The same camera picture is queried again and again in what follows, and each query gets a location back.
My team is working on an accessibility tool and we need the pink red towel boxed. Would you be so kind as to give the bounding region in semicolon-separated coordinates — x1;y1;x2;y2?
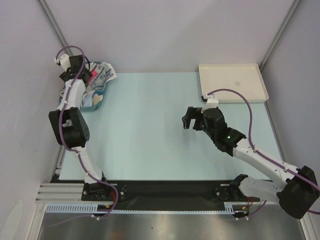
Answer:
90;70;98;80

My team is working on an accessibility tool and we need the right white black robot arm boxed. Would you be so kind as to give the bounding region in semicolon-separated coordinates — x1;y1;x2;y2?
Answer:
182;106;320;220

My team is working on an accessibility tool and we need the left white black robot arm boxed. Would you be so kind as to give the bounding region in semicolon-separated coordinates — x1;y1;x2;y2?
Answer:
48;54;111;201

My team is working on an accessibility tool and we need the white blue patterned towel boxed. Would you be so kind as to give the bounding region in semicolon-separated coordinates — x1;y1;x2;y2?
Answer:
82;61;117;98

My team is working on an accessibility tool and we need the teal plastic basket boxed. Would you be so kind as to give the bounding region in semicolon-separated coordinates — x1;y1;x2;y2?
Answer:
58;60;110;113

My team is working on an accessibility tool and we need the light blue towel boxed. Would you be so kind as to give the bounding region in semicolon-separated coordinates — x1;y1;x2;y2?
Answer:
81;95;94;108

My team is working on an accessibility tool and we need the cream plastic tray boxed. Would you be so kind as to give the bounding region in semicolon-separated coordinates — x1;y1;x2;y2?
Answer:
198;63;269;103

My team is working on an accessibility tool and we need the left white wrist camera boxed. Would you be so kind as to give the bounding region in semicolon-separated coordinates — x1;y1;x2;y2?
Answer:
54;54;71;72

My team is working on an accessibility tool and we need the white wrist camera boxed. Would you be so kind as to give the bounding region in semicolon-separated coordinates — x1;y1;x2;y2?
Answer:
201;94;219;113
54;54;71;72

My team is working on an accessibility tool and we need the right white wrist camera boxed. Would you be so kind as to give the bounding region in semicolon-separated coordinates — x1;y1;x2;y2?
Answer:
201;94;219;113

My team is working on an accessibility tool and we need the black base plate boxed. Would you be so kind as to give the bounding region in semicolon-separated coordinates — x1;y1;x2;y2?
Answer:
51;178;261;212

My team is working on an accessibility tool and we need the white slotted cable duct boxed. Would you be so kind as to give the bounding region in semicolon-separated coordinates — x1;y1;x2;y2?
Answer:
46;202;251;214

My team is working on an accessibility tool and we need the aluminium frame rail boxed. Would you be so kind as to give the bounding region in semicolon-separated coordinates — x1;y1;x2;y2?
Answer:
35;146;84;204

